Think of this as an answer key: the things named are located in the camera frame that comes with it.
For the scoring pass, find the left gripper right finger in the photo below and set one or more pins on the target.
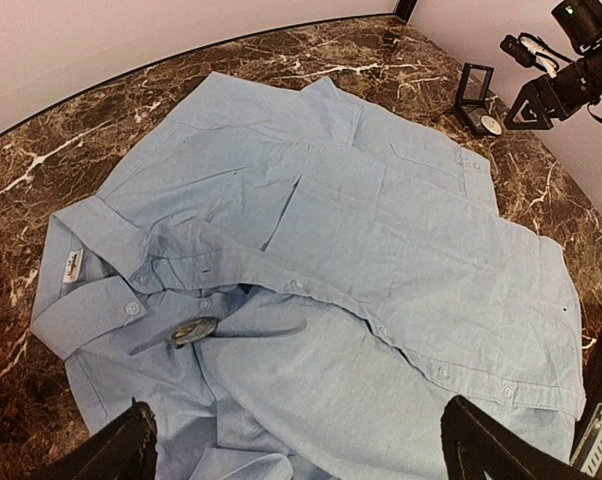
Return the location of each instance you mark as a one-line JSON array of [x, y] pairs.
[[475, 446]]

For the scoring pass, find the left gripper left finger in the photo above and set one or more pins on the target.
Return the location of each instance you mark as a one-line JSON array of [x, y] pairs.
[[124, 449]]

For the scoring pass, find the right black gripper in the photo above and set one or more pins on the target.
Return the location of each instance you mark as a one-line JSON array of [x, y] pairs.
[[578, 84]]

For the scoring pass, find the light blue shirt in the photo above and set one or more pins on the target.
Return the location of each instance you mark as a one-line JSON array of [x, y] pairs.
[[362, 275]]

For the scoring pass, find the black brooch holder stand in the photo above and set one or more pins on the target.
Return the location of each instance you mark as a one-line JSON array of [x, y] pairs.
[[471, 97]]

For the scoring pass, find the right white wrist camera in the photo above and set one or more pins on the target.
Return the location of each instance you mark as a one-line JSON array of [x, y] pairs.
[[531, 51]]

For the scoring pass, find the white perforated cable tray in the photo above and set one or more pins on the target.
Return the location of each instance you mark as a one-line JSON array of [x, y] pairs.
[[587, 456]]

